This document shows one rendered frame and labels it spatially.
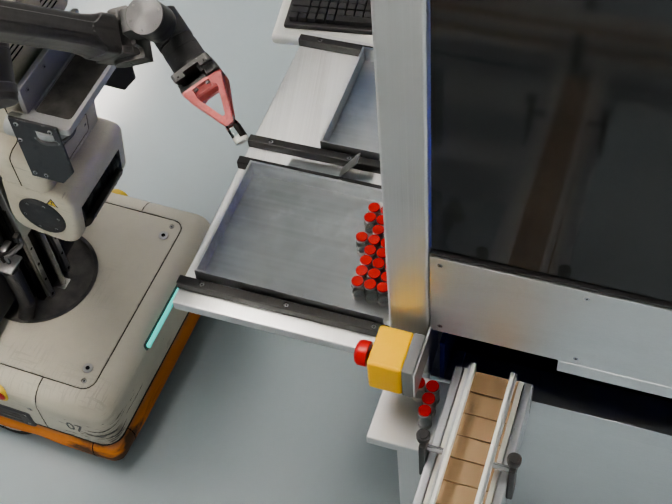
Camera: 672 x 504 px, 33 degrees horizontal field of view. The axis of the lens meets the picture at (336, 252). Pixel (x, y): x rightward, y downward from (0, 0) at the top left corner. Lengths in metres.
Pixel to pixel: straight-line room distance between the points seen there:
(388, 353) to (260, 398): 1.20
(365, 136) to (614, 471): 0.76
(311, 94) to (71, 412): 0.93
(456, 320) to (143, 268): 1.25
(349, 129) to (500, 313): 0.66
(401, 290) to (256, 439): 1.21
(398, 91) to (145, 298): 1.50
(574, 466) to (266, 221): 0.69
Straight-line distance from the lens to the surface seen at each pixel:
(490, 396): 1.78
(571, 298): 1.58
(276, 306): 1.92
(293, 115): 2.22
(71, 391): 2.65
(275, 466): 2.78
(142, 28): 1.69
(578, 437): 1.91
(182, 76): 1.70
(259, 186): 2.10
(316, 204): 2.06
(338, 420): 2.82
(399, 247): 1.58
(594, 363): 1.70
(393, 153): 1.43
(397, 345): 1.70
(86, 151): 2.35
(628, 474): 1.98
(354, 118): 2.20
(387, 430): 1.80
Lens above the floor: 2.48
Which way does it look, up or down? 53 degrees down
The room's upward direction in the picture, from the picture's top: 7 degrees counter-clockwise
